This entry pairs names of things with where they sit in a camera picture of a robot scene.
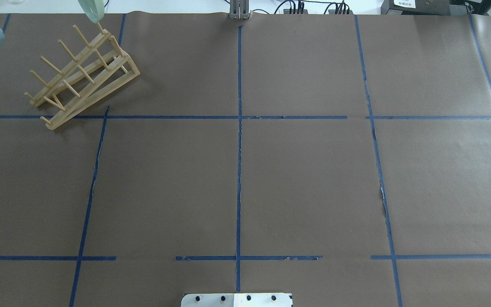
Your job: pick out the grey metal camera stand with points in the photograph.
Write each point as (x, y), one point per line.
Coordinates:
(239, 9)

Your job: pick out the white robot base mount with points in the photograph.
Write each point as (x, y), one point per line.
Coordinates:
(263, 299)

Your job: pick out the wooden dish rack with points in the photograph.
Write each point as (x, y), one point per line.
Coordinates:
(98, 70)

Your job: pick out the pale green plate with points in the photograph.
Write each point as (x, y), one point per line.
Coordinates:
(94, 9)

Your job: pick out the black device with label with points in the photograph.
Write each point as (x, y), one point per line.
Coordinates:
(415, 7)

